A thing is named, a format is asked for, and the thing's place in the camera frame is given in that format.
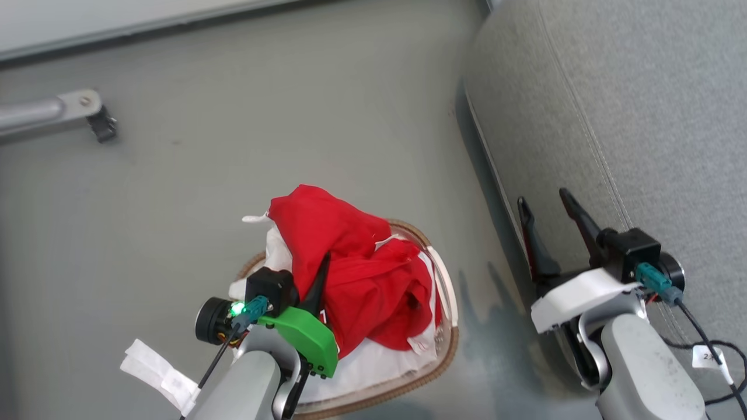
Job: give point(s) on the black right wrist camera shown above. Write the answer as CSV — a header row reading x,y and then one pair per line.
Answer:
x,y
633,248

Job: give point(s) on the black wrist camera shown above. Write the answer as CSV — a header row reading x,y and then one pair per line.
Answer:
x,y
269,290
633,248

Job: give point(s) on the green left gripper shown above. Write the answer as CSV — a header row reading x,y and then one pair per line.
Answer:
x,y
306,335

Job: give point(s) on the grey fabric sofa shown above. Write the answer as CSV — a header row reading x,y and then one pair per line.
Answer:
x,y
642,116

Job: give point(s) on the grey metal leg with caster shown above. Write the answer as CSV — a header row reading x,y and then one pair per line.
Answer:
x,y
52,111

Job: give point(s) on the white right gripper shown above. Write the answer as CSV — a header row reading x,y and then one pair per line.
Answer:
x,y
575,297

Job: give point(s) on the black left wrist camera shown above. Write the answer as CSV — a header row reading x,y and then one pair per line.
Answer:
x,y
269,290

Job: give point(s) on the white garment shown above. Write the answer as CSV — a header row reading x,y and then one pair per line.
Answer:
x,y
279,248

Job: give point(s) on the red garment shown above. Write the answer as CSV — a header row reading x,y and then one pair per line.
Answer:
x,y
350,262

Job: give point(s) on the white basket with brown rim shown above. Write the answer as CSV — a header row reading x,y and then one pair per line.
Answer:
x,y
379,373

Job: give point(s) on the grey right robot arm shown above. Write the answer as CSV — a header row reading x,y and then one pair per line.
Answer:
x,y
642,367

